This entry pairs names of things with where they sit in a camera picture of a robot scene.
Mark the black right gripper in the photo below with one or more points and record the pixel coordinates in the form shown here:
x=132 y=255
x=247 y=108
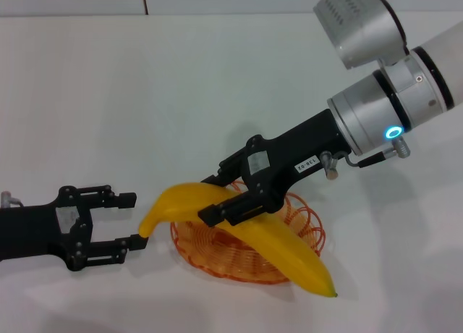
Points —
x=289 y=159

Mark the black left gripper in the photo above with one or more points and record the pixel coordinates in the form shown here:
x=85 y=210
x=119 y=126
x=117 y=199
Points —
x=32 y=231

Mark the yellow banana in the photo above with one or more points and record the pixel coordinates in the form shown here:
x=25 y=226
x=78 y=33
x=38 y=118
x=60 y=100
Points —
x=260 y=235

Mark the orange woven plastic basket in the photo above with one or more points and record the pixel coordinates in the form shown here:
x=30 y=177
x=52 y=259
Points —
x=231 y=271

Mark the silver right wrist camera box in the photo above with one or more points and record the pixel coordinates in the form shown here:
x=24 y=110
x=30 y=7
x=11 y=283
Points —
x=358 y=21

